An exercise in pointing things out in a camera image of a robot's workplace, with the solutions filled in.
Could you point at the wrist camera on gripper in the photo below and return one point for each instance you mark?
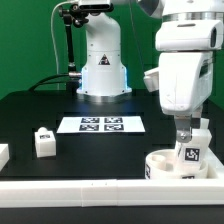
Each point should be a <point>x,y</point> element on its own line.
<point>151,79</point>

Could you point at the camera on mount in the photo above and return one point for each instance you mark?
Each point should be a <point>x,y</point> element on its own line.
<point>95,5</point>

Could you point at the white round stool seat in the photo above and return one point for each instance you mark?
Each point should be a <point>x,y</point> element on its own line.
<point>160,164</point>

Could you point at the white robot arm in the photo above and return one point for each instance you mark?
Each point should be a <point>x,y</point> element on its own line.
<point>190,32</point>

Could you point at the white marker sheet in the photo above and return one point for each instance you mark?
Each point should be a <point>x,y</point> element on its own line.
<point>108,124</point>

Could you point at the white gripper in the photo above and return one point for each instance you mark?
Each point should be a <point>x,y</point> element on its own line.
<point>185,82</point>

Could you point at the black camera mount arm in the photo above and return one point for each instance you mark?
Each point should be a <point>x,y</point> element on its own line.
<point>74,16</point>

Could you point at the white U-shaped wall fence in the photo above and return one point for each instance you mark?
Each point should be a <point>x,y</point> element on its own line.
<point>152,190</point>

